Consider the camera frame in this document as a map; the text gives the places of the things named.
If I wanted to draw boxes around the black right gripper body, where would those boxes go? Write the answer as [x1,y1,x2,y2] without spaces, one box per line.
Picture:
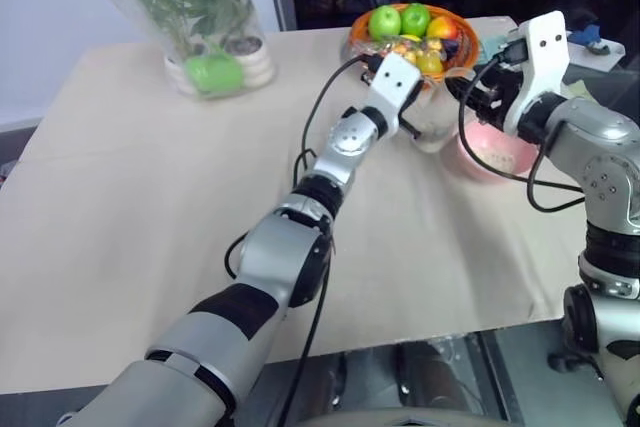
[470,64,525,127]

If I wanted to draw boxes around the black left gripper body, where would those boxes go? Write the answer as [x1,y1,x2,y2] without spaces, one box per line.
[398,76,427,122]

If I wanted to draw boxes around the glass mug with oatmeal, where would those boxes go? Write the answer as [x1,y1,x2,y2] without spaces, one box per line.
[410,77,459,154]

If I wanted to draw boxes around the orange fruit bowl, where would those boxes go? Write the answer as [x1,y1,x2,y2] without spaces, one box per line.
[348,2,482,85]

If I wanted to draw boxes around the pink bowl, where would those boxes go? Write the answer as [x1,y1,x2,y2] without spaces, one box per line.
[452,119,539,183]

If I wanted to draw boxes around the small yellow fruit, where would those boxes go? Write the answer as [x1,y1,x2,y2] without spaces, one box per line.
[417,49,446,74]

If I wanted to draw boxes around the red yellow apple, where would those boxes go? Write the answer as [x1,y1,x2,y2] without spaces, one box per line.
[425,15,462,41]

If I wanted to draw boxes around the green apple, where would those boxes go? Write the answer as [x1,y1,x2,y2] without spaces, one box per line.
[368,5,404,40]
[401,3,432,38]

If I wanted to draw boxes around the grey tray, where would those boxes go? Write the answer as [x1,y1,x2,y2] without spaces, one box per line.
[564,37,627,74]

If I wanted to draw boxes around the blue object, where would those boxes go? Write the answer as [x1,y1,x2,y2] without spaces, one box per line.
[569,23,612,54]

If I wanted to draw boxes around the white ribbed plant pot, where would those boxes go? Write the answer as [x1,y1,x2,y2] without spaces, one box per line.
[222,35,279,88]

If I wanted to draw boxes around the bright green plastic object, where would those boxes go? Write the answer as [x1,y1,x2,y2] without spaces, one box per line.
[183,53,245,96]

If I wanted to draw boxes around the beige tablecloth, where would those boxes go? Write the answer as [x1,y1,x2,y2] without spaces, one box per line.
[0,15,621,397]

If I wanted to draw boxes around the tall clear glass vase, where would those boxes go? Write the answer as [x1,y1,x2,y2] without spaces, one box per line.
[63,0,279,101]

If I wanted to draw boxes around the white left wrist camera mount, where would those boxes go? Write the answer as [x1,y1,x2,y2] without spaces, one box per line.
[366,53,424,134]

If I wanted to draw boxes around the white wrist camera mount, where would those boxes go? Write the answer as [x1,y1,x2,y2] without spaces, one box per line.
[501,10,572,134]
[366,53,424,134]

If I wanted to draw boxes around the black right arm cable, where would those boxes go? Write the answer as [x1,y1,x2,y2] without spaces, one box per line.
[457,49,586,213]

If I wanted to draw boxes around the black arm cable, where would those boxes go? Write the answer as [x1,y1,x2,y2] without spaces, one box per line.
[224,53,384,427]
[457,49,586,213]

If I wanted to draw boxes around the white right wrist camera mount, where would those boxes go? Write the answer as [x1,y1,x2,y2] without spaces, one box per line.
[501,10,572,134]

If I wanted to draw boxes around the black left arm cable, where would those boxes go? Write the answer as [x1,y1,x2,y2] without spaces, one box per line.
[224,53,384,427]

